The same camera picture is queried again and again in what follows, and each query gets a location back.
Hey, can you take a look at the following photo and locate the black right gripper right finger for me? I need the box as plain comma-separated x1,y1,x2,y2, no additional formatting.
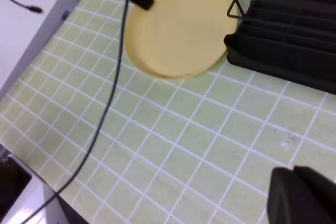
267,166,335,223

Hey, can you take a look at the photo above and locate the yellow round plate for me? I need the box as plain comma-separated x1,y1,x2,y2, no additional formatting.
124,0,237,79

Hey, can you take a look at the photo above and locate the black box at table edge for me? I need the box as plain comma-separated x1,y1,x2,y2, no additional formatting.
1,157,31,220

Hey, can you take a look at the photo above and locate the black cable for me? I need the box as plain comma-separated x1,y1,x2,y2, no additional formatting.
15,0,130,224

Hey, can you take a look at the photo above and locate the black cable end plug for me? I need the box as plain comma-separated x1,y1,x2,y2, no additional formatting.
9,0,43,14

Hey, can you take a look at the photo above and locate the black wire dish rack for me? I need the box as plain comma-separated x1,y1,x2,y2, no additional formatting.
224,0,335,94

